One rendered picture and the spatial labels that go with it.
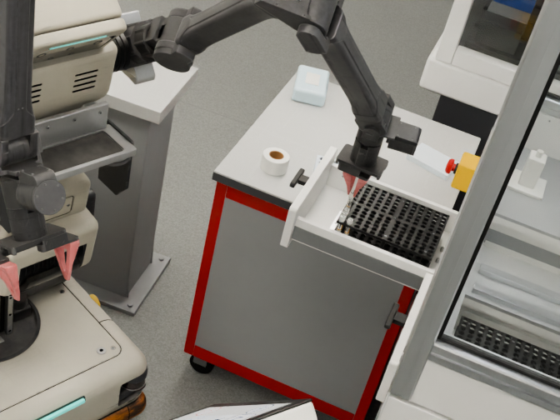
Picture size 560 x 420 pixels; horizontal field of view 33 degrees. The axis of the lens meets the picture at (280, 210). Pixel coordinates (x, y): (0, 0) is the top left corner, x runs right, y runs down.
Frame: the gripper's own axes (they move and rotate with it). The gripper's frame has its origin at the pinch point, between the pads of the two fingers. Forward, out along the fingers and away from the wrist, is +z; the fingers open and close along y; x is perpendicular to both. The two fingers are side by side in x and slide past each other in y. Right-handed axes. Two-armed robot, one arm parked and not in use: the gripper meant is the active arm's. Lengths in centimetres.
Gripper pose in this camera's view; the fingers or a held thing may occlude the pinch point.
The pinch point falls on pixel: (352, 191)
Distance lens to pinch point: 209.3
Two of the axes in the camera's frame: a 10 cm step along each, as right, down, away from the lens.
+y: -9.0, -3.9, 1.9
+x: -3.9, 5.4, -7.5
